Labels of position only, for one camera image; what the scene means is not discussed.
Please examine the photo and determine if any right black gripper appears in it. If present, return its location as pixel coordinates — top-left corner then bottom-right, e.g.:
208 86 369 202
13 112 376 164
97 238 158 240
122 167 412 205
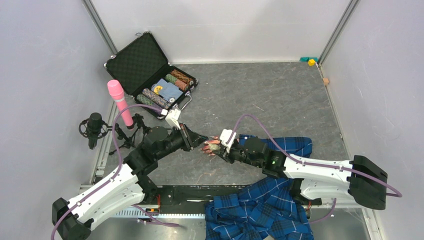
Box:
212 142 263 169

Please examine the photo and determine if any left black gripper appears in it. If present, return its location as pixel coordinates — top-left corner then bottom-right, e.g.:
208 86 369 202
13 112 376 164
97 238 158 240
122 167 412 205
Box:
155 122 208 160

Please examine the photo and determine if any nail polish bottle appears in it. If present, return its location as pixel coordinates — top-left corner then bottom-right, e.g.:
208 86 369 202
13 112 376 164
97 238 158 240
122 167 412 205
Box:
205 139 221 151

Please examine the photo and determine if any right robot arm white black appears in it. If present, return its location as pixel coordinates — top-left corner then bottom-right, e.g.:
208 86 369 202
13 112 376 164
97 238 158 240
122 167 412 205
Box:
213 137 388 210

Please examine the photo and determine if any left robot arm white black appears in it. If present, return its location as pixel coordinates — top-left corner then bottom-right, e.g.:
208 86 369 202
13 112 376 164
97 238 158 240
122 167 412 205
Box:
51 123 208 240

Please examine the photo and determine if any mannequin hand with painted nails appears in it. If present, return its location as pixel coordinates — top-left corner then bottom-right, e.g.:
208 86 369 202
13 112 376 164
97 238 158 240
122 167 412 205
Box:
200 136 226 156

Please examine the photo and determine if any blue plaid shirt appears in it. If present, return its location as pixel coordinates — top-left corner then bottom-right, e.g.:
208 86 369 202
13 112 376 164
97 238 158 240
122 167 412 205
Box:
204 134 315 240

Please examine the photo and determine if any black tripod stand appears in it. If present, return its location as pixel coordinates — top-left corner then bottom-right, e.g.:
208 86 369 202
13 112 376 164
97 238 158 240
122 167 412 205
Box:
108 113 152 156

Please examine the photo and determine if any open black poker chip case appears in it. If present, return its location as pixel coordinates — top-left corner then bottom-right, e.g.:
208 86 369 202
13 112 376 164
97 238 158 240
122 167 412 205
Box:
103 31 199 110

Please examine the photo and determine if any pink microphone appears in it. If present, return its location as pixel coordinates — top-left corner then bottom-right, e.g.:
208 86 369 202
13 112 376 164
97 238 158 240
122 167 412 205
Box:
107 79 134 129

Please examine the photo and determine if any black studio microphone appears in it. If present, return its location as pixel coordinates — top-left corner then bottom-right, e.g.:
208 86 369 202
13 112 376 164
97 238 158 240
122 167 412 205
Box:
78 112 110 150

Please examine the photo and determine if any teal block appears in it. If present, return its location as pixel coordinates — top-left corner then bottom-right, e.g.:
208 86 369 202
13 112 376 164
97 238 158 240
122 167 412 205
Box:
299 57 319 62

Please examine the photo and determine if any small tan block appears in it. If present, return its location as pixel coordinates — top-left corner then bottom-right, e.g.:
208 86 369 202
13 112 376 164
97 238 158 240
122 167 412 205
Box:
322 78 330 86

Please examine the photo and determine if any yellow cube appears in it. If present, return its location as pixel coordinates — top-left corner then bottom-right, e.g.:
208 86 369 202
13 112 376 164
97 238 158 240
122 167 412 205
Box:
307 58 316 66

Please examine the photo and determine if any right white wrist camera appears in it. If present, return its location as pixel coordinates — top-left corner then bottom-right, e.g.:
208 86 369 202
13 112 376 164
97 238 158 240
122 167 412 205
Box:
219 129 237 154

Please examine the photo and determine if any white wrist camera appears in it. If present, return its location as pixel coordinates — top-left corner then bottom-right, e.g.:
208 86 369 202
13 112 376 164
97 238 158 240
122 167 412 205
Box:
219 129 237 154
165 107 181 130

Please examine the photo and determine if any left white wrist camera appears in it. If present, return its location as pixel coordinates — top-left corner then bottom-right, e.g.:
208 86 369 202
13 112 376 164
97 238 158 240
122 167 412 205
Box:
165 107 181 130

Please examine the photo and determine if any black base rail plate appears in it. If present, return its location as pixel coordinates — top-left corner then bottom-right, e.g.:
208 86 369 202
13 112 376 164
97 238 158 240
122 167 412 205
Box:
141 185 246 214

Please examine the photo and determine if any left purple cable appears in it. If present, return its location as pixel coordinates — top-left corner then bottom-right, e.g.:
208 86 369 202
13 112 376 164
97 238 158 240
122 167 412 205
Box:
50 104 181 240

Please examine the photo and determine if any purple cable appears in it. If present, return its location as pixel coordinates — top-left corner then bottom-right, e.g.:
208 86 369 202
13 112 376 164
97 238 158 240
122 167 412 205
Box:
50 104 181 240
228 114 403 225

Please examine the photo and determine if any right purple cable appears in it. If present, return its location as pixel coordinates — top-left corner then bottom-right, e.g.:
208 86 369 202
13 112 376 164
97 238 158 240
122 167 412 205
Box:
228 114 403 225

